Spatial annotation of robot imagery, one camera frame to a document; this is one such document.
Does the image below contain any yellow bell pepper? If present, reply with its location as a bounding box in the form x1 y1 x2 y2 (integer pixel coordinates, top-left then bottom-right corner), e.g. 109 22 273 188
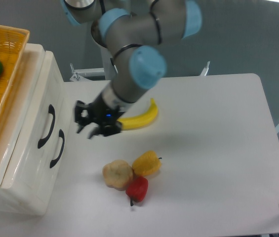
132 150 161 176

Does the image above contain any beige bread roll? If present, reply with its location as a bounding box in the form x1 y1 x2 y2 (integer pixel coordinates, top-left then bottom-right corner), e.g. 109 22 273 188
102 159 133 190

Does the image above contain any white drawer cabinet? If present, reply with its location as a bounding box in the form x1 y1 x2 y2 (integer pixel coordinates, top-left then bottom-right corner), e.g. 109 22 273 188
0 43 72 214

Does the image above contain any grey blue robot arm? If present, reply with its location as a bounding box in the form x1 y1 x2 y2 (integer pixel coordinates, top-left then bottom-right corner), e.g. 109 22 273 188
61 0 202 136

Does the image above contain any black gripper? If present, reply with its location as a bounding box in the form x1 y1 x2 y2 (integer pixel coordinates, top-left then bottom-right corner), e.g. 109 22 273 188
74 94 123 139

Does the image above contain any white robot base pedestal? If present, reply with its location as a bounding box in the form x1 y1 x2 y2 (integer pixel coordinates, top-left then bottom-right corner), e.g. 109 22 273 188
69 44 210 82

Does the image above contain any yellow banana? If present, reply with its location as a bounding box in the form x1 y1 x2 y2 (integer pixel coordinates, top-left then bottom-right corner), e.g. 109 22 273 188
118 98 159 130

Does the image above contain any red bell pepper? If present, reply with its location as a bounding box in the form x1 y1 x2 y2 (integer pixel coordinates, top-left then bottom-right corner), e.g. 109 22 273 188
125 176 149 206

